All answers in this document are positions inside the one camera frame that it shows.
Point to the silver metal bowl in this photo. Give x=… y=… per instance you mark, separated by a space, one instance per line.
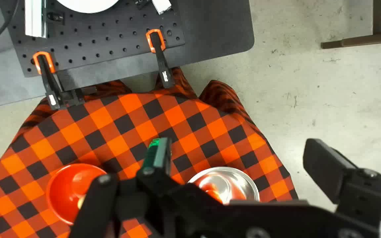
x=239 y=185

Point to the orange plastic bowl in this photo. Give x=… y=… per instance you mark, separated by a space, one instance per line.
x=67 y=189

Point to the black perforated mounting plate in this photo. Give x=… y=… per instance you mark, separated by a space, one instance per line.
x=93 y=39

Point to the green plastic vegetable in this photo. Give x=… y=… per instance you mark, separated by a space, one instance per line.
x=151 y=153

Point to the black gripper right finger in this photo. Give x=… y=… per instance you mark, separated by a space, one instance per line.
x=327 y=165

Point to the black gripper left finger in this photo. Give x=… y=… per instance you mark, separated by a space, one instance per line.
x=166 y=156

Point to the orange black checkered tablecloth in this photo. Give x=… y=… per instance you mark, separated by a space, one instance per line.
x=112 y=123

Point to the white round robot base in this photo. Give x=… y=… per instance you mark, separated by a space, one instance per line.
x=86 y=5

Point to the silver aluminium extrusion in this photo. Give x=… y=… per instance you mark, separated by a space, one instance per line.
x=35 y=17

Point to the small white tag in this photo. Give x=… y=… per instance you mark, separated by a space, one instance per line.
x=162 y=5

